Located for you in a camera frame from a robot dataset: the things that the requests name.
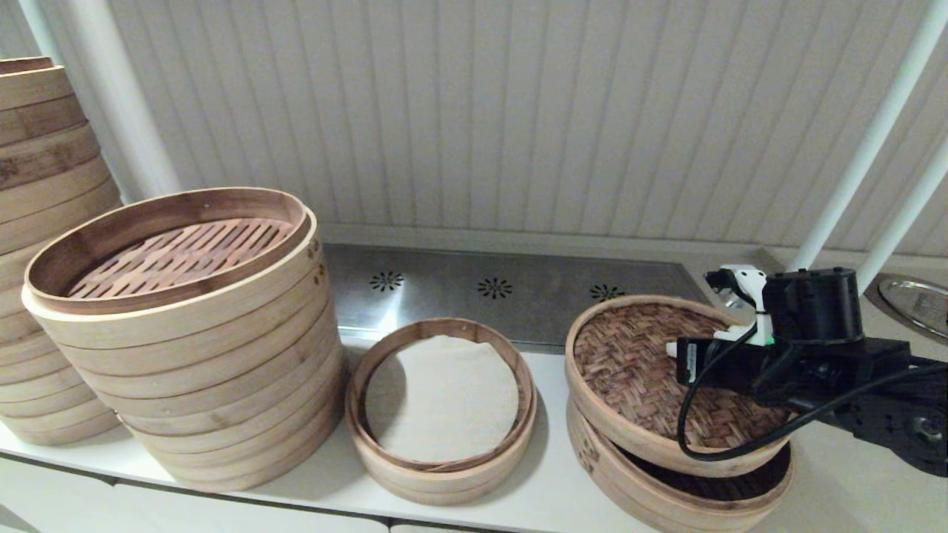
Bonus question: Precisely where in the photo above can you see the woven bamboo steamer lid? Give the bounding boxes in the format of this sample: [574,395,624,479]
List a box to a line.
[565,295,793,478]

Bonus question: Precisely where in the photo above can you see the bamboo steamer basket dark slats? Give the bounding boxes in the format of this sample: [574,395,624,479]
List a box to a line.
[567,396,795,533]

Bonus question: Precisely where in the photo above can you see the white cloth steamer liner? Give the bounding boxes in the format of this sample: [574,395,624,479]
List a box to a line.
[365,335,519,463]

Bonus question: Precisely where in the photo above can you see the small steamer with paper liner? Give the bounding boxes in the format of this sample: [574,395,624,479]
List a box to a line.
[345,318,538,507]

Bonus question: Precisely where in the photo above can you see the large bamboo steamer basket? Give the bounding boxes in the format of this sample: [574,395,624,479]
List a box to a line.
[0,335,123,447]
[68,309,345,436]
[0,155,123,258]
[0,96,103,192]
[117,376,344,494]
[0,238,54,347]
[0,57,77,116]
[22,187,336,373]

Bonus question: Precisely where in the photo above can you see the round metal sink basin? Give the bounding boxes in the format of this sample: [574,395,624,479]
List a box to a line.
[865,274,948,343]

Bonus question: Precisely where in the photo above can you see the white slanted pole with flange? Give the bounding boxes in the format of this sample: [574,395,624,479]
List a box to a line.
[789,0,948,273]

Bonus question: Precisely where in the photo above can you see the stainless steel vented panel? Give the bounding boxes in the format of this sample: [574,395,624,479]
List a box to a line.
[324,244,715,355]

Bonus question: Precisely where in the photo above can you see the white cabinet door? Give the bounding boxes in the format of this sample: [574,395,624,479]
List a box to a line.
[111,480,392,533]
[0,452,119,533]

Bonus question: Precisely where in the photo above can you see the thick white pole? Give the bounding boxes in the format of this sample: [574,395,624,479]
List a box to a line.
[63,0,182,203]

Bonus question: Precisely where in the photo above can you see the thin white pole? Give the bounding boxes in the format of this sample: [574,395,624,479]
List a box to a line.
[16,0,56,69]

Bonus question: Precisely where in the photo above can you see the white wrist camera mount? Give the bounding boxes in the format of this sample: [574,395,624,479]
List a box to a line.
[704,264,775,349]

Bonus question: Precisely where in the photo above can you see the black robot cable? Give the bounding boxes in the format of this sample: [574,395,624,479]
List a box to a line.
[676,311,948,463]

